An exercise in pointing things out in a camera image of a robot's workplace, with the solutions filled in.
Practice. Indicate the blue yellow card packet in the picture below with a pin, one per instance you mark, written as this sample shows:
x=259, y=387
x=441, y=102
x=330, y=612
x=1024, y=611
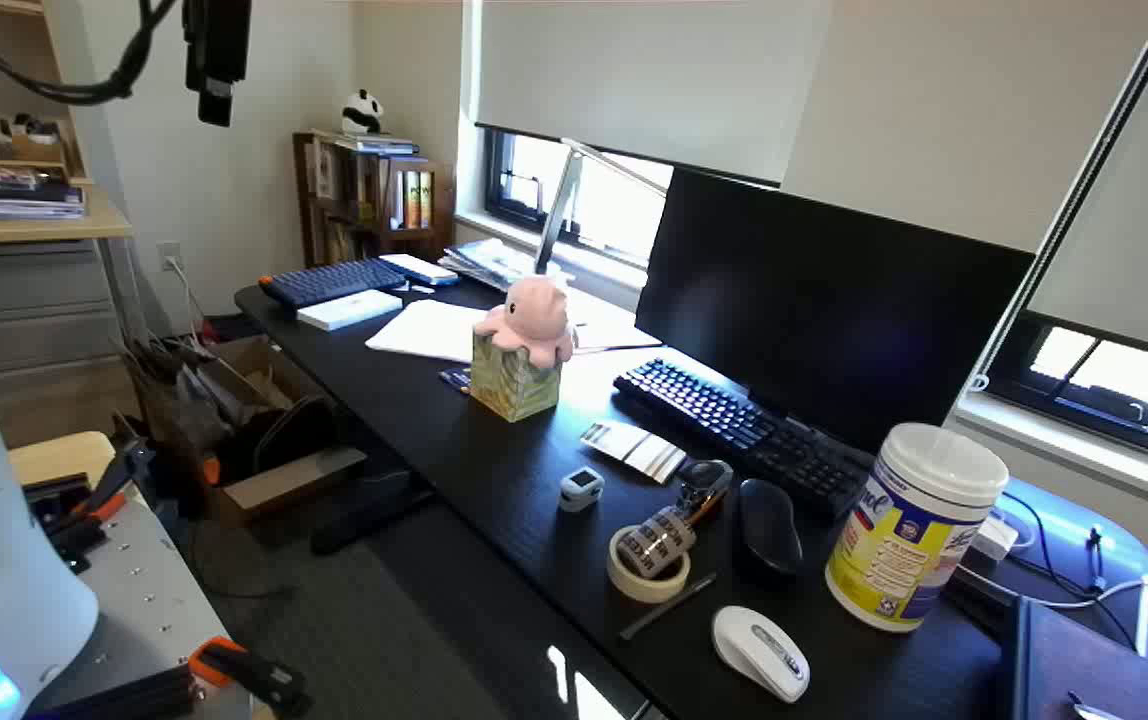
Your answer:
x=453, y=378

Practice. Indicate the pink octopus plush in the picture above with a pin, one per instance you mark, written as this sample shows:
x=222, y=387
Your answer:
x=528, y=322

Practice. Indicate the cardboard box with tools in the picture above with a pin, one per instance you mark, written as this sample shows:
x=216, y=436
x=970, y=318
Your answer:
x=236, y=426

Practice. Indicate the dark blue notebook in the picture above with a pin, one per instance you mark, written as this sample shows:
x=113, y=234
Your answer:
x=330, y=280

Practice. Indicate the white book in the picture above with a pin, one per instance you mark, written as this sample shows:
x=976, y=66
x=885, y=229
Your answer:
x=351, y=309

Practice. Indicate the white wipes canister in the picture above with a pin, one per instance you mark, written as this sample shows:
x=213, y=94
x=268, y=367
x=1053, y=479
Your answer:
x=919, y=514

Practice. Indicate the blue bag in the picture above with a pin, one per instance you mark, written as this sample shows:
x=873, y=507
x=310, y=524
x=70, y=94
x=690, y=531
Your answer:
x=1078, y=556

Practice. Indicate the wooden bookshelf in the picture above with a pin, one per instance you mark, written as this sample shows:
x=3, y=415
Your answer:
x=365, y=198

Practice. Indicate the stack of papers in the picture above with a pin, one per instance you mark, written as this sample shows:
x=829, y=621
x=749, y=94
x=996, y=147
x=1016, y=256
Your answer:
x=489, y=260

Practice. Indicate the black computer monitor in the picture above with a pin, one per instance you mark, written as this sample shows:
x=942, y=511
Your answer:
x=838, y=318

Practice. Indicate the black glasses case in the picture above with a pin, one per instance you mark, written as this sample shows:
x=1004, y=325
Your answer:
x=764, y=536

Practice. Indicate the white computer mouse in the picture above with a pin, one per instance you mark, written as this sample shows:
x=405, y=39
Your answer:
x=760, y=655

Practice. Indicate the small white blue device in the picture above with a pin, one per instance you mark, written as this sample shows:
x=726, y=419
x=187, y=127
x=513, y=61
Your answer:
x=580, y=491

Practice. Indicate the black pen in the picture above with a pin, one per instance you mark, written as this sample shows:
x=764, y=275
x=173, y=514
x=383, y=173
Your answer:
x=661, y=611

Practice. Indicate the panda plush toy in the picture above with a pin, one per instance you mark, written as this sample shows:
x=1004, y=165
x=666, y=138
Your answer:
x=362, y=114

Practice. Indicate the yellow green tissue box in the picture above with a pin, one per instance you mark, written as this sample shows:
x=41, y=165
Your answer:
x=509, y=383

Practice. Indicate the white paper sheet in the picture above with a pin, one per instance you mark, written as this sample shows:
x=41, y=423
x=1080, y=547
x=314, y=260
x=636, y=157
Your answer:
x=428, y=328

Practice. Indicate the white striped card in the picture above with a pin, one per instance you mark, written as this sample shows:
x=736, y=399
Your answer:
x=632, y=450

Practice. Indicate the beige masking tape roll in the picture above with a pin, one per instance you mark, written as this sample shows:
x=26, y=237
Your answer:
x=650, y=567

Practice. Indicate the black keyboard blue keys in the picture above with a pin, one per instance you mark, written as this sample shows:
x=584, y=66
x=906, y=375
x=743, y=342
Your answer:
x=820, y=473

